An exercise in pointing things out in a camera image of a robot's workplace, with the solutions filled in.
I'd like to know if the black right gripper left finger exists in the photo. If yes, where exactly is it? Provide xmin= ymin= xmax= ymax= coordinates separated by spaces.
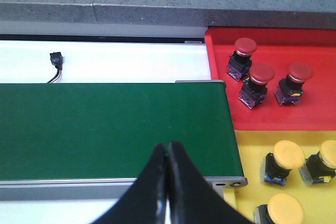
xmin=93 ymin=144 xmax=166 ymax=223

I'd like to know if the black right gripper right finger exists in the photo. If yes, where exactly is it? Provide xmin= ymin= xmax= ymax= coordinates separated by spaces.
xmin=168 ymin=141 xmax=251 ymax=223

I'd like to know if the yellow mushroom push button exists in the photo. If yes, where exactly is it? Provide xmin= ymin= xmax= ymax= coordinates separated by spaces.
xmin=254 ymin=193 xmax=305 ymax=224
xmin=299 ymin=140 xmax=335 ymax=186
xmin=260 ymin=140 xmax=305 ymax=187

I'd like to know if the red mushroom push button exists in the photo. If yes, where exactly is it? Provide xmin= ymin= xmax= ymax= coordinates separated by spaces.
xmin=274 ymin=61 xmax=313 ymax=105
xmin=238 ymin=63 xmax=275 ymax=109
xmin=227 ymin=37 xmax=257 ymax=81

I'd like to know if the green conveyor belt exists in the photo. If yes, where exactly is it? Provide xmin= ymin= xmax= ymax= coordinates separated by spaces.
xmin=1 ymin=82 xmax=244 ymax=181

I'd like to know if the yellow plate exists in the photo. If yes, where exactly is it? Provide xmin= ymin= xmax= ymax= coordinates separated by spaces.
xmin=223 ymin=130 xmax=335 ymax=223

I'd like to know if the red plate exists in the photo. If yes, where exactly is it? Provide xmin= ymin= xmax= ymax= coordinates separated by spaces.
xmin=205 ymin=27 xmax=335 ymax=130

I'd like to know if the grey stone countertop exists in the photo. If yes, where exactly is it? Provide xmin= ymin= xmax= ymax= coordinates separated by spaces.
xmin=1 ymin=0 xmax=335 ymax=37

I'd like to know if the aluminium conveyor front rail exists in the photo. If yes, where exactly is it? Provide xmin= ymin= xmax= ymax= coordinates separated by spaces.
xmin=1 ymin=174 xmax=248 ymax=201

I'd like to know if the black plug with cable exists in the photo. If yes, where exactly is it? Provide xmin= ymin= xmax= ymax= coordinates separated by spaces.
xmin=47 ymin=52 xmax=63 ymax=83

